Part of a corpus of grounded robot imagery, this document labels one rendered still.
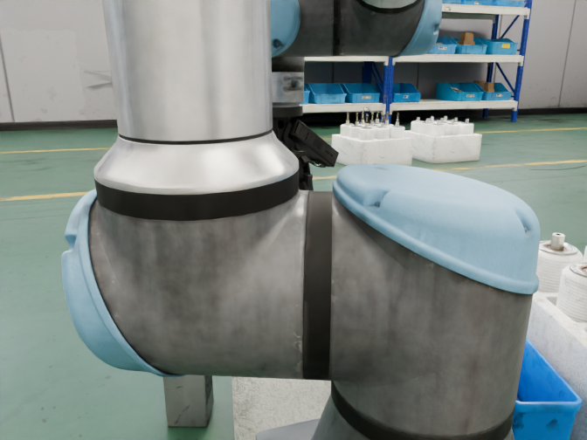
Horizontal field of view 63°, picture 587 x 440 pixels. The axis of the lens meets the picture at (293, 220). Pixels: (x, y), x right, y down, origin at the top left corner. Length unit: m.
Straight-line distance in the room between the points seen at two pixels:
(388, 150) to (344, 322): 2.92
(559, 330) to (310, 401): 0.45
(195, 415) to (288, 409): 0.20
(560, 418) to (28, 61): 5.60
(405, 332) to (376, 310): 0.02
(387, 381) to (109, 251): 0.16
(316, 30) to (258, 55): 0.28
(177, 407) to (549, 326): 0.67
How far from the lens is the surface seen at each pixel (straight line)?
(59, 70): 5.84
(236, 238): 0.24
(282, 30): 0.51
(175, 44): 0.24
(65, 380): 1.11
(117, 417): 0.98
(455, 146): 3.48
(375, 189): 0.25
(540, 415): 0.86
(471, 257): 0.25
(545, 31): 7.98
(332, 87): 5.88
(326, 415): 0.35
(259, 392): 0.75
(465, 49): 6.27
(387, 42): 0.54
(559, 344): 0.96
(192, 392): 0.88
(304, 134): 0.68
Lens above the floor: 0.59
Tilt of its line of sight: 17 degrees down
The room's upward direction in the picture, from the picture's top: straight up
